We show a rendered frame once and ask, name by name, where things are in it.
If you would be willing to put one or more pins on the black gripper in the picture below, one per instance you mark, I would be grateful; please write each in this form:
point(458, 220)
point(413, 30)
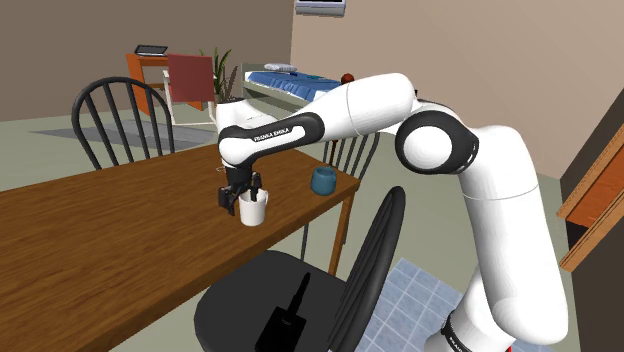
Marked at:
point(240, 176)

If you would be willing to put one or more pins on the white mug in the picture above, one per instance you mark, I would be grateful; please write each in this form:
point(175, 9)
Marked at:
point(253, 212)

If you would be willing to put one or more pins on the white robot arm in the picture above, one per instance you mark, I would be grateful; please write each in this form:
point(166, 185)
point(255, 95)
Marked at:
point(507, 204)

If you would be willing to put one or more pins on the blue mug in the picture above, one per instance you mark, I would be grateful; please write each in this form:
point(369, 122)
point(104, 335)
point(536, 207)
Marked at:
point(322, 182)

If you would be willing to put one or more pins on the black spindle-back chair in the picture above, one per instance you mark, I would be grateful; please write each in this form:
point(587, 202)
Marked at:
point(244, 302)
point(161, 126)
point(352, 152)

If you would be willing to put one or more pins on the bed with blue cover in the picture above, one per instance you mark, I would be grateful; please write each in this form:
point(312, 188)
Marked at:
point(292, 84)

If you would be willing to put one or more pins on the green potted plant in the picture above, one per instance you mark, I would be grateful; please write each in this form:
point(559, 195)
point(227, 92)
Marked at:
point(223, 73)

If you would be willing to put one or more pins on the brown wooden dining table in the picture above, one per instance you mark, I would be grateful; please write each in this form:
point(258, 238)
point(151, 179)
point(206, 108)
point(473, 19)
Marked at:
point(107, 234)

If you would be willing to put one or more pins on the orange desk with laptop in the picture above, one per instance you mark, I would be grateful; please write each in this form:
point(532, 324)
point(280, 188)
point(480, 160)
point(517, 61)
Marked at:
point(141, 73)

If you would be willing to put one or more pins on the dark cabinet with wooden trim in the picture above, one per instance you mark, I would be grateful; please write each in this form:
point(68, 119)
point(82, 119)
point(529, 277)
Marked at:
point(599, 204)

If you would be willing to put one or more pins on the red chair with white frame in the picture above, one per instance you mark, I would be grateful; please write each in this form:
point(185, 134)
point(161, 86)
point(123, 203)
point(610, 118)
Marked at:
point(191, 78)

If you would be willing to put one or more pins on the grey wall air conditioner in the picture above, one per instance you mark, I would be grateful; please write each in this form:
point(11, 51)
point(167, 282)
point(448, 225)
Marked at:
point(320, 6)

